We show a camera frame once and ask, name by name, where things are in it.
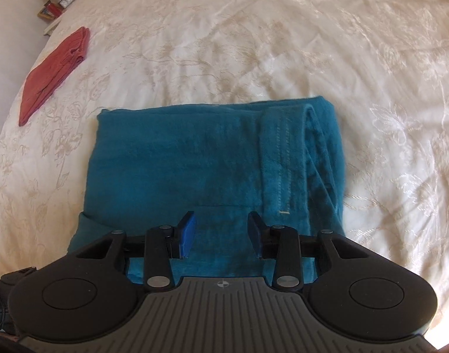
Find teal blue pants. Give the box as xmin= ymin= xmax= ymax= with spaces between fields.
xmin=69 ymin=97 xmax=345 ymax=278

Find folded red garment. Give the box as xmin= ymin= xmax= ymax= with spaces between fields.
xmin=18 ymin=26 xmax=91 ymax=127

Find cream embroidered bedspread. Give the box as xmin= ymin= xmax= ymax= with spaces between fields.
xmin=0 ymin=0 xmax=449 ymax=345

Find white left nightstand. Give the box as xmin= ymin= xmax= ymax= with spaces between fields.
xmin=43 ymin=17 xmax=61 ymax=37

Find red box on nightstand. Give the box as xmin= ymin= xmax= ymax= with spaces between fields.
xmin=37 ymin=2 xmax=63 ymax=21

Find small alarm clock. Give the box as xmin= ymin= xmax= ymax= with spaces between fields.
xmin=59 ymin=0 xmax=74 ymax=9

